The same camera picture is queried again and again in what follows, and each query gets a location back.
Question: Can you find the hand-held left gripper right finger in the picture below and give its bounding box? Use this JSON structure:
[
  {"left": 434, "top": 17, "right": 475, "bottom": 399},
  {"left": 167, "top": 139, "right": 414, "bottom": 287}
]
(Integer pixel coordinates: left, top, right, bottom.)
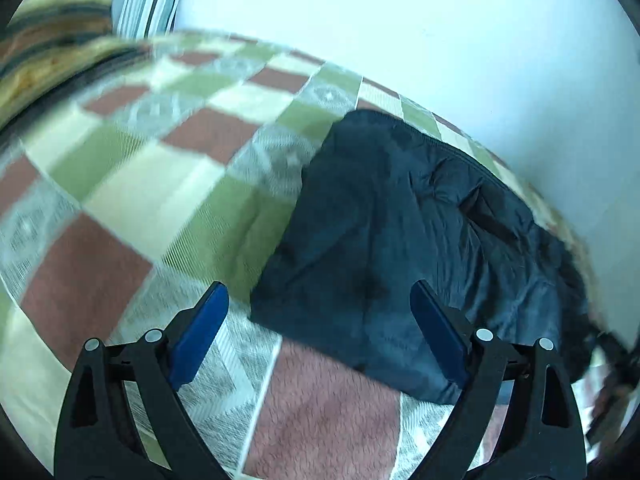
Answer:
[{"left": 409, "top": 280, "right": 587, "bottom": 480}]

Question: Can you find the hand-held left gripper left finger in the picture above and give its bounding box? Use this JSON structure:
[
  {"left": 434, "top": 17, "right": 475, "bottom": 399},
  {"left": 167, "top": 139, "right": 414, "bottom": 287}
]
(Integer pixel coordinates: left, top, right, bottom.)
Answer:
[{"left": 54, "top": 281, "right": 230, "bottom": 480}]

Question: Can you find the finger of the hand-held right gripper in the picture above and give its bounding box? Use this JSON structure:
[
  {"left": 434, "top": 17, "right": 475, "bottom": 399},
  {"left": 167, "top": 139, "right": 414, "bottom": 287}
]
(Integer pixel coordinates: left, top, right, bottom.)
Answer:
[{"left": 595, "top": 331, "right": 633, "bottom": 392}]

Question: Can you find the black quilted jacket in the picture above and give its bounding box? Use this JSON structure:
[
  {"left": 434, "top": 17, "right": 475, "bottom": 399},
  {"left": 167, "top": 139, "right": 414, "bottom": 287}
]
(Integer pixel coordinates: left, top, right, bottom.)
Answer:
[{"left": 249, "top": 109, "right": 598, "bottom": 406}]

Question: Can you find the checkered bed blanket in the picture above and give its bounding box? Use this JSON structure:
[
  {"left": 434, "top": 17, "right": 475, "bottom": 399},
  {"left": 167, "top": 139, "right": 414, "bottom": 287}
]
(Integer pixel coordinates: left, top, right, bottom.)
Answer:
[{"left": 0, "top": 30, "right": 626, "bottom": 480}]

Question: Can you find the yellow black striped pillow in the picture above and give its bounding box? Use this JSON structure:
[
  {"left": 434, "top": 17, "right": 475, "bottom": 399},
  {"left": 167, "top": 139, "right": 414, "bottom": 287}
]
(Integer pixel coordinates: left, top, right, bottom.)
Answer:
[{"left": 0, "top": 0, "right": 146, "bottom": 131}]

